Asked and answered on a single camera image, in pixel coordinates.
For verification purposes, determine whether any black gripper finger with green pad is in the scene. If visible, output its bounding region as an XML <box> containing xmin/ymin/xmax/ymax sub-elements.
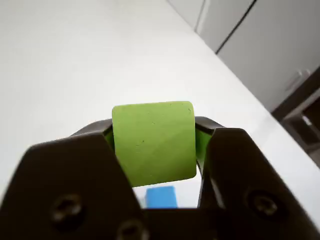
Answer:
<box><xmin>194</xmin><ymin>116</ymin><xmax>320</xmax><ymax>240</ymax></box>
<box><xmin>0</xmin><ymin>119</ymin><xmax>151</xmax><ymax>240</ymax></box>

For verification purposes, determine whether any blue cube block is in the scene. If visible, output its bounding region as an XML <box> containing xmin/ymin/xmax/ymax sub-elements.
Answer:
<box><xmin>144</xmin><ymin>185</ymin><xmax>179</xmax><ymax>210</ymax></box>

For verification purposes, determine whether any green cube block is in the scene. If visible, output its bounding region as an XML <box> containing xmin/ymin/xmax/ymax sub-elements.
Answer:
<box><xmin>111</xmin><ymin>100</ymin><xmax>198</xmax><ymax>189</ymax></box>

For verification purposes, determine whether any dark brown shelf unit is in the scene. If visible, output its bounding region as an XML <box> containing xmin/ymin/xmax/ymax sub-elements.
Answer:
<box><xmin>271</xmin><ymin>66</ymin><xmax>320</xmax><ymax>169</ymax></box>

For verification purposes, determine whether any grey storage cabinet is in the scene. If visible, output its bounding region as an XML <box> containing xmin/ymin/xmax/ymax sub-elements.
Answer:
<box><xmin>166</xmin><ymin>0</ymin><xmax>320</xmax><ymax>114</ymax></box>

